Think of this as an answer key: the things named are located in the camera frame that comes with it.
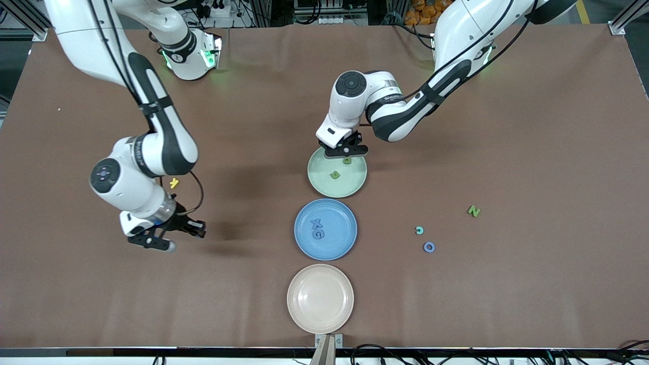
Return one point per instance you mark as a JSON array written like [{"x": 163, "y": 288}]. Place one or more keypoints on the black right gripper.
[{"x": 180, "y": 221}]

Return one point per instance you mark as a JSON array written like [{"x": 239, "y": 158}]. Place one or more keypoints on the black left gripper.
[{"x": 352, "y": 142}]

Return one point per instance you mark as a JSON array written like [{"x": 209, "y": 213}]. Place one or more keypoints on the blue letter X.
[{"x": 316, "y": 223}]

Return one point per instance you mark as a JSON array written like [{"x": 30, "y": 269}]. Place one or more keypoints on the blue letter G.
[{"x": 315, "y": 235}]

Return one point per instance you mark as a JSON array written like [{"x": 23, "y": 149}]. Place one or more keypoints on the green letter N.
[{"x": 474, "y": 211}]

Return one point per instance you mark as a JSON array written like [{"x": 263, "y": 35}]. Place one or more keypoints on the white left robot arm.
[{"x": 395, "y": 116}]

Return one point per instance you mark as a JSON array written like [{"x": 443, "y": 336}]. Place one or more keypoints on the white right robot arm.
[{"x": 127, "y": 187}]

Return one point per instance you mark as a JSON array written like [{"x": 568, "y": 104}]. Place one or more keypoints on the yellow letter K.
[{"x": 174, "y": 183}]

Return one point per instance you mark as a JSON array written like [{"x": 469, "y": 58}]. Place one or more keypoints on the light green plate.
[{"x": 324, "y": 185}]

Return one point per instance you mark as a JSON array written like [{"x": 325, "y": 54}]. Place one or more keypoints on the blue plate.
[{"x": 337, "y": 238}]

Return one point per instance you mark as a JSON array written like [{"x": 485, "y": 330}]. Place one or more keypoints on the grey power strip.
[{"x": 332, "y": 20}]

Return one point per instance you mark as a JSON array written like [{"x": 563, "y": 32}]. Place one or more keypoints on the periwinkle letter O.
[{"x": 425, "y": 247}]

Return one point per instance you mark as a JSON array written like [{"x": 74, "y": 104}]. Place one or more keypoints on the beige plate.
[{"x": 320, "y": 299}]

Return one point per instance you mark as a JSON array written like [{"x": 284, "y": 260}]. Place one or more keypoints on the bag of oranges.
[{"x": 426, "y": 10}]

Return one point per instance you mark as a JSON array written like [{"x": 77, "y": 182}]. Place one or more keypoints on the brown table cloth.
[{"x": 507, "y": 152}]

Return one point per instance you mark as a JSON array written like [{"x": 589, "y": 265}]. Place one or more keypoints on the white power strip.
[{"x": 220, "y": 10}]

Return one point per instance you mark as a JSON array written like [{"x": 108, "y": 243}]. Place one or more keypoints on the black table edge rail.
[{"x": 152, "y": 352}]

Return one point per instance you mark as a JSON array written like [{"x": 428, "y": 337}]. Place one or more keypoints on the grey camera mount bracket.
[{"x": 328, "y": 342}]

